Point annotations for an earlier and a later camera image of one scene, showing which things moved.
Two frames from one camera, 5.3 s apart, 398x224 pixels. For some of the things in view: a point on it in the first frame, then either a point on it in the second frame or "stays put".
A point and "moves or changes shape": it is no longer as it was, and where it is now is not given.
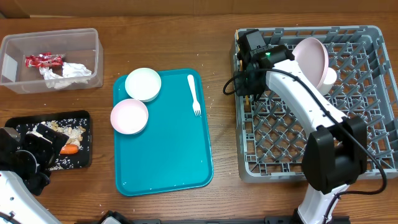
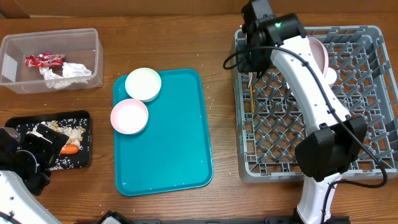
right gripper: x=246 y=88 → x=247 y=65
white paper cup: x=328 y=81 stays put
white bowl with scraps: x=143 y=84 stays put
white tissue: x=72 y=73 stays put
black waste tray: x=76 y=125 stays put
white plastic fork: x=196 y=104 moves or changes shape
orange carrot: x=69 y=149 stays put
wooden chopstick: x=241 y=70 → x=252 y=98
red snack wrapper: x=44 y=60 stays put
